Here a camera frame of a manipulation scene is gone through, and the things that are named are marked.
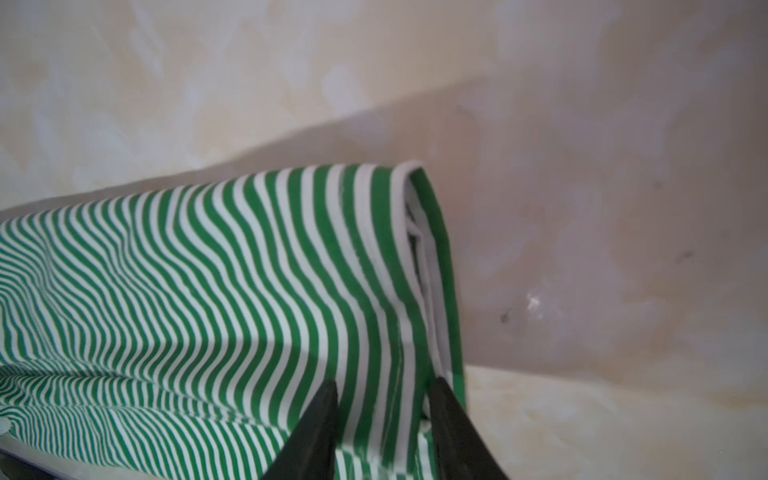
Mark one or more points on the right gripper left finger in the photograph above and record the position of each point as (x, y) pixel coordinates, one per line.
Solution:
(309, 452)

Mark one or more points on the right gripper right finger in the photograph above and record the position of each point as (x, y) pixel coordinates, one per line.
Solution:
(460, 452)

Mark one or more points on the green white striped garment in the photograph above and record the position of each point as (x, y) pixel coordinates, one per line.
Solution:
(182, 333)

